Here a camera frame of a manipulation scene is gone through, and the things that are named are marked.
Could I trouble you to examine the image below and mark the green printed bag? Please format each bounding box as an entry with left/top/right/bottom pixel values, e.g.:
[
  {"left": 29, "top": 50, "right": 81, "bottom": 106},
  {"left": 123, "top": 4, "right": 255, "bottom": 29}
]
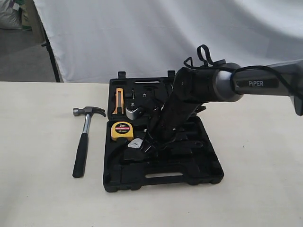
[{"left": 20, "top": 4, "right": 32, "bottom": 31}]

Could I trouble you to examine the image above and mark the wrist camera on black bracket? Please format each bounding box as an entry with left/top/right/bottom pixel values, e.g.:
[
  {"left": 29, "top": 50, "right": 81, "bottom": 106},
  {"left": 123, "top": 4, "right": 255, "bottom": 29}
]
[{"left": 125, "top": 91, "right": 164, "bottom": 120}]

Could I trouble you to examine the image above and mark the white backdrop cloth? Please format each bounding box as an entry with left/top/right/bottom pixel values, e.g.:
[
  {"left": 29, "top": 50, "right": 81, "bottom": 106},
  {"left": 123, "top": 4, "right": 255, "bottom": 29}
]
[{"left": 35, "top": 0, "right": 303, "bottom": 83}]

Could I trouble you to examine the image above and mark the orange utility knife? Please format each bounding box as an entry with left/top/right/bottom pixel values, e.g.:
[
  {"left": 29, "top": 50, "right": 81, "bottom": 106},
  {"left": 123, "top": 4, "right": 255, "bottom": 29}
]
[{"left": 112, "top": 87, "right": 125, "bottom": 114}]

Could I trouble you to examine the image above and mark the adjustable wrench black handle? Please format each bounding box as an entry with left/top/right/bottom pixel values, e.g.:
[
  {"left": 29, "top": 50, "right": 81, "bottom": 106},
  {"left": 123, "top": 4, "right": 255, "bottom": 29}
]
[{"left": 127, "top": 138, "right": 203, "bottom": 148}]

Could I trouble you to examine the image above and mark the claw hammer black grip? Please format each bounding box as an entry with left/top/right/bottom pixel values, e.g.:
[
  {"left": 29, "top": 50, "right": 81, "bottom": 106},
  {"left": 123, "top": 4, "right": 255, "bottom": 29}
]
[{"left": 72, "top": 106, "right": 106, "bottom": 178}]

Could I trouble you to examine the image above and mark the white sack bag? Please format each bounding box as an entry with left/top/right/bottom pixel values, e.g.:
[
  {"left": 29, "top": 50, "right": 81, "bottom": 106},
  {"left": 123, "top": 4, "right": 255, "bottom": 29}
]
[{"left": 0, "top": 0, "right": 22, "bottom": 30}]

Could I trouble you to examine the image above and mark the black camera cable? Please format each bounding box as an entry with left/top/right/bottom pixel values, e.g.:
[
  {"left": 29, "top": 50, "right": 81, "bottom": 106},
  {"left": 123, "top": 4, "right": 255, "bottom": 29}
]
[{"left": 183, "top": 44, "right": 301, "bottom": 100}]

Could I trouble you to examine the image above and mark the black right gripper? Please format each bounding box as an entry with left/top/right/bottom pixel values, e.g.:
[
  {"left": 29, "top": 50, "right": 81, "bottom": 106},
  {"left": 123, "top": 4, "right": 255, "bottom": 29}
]
[{"left": 142, "top": 104, "right": 187, "bottom": 157}]

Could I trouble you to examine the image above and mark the black plastic tool case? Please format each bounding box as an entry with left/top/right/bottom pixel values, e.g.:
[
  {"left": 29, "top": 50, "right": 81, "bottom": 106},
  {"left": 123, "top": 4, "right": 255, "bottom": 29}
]
[{"left": 103, "top": 70, "right": 224, "bottom": 192}]

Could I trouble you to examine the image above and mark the black backdrop stand pole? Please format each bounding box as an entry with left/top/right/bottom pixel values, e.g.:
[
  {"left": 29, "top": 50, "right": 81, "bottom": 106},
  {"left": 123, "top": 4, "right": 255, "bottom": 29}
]
[{"left": 41, "top": 21, "right": 61, "bottom": 83}]

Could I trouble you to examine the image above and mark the yellow tape measure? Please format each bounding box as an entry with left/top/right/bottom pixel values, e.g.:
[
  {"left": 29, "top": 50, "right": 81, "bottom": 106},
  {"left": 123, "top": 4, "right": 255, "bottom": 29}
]
[{"left": 111, "top": 122, "right": 134, "bottom": 141}]

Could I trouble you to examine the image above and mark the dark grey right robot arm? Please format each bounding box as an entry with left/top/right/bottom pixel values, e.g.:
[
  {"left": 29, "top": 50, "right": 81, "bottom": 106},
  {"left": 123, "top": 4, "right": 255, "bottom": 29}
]
[{"left": 140, "top": 60, "right": 303, "bottom": 154}]

